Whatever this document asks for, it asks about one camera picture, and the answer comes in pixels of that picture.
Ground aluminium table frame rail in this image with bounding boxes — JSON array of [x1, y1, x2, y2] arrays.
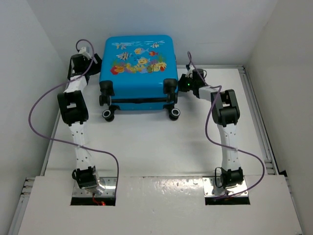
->
[[8, 178, 35, 235]]

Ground metal base plate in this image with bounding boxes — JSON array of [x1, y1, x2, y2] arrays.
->
[[202, 176, 248, 198], [72, 177, 117, 197]]

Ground blue suitcase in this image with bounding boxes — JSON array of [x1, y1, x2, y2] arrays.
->
[[99, 35, 180, 122]]

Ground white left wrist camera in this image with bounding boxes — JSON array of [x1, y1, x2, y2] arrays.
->
[[78, 47, 90, 57]]

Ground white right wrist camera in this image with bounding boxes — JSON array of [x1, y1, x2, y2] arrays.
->
[[185, 64, 194, 78]]

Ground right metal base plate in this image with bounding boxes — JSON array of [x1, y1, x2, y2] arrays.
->
[[202, 176, 248, 198]]

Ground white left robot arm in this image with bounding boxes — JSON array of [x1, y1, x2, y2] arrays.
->
[[57, 48, 103, 195]]

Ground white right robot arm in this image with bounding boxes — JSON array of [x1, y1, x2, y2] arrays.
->
[[179, 67, 244, 188]]

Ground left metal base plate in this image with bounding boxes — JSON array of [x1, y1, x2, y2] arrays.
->
[[72, 177, 117, 197]]

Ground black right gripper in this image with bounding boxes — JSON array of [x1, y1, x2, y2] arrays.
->
[[173, 74, 196, 93]]

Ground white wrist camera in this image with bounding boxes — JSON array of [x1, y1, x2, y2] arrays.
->
[[78, 47, 90, 57], [185, 64, 194, 78]]

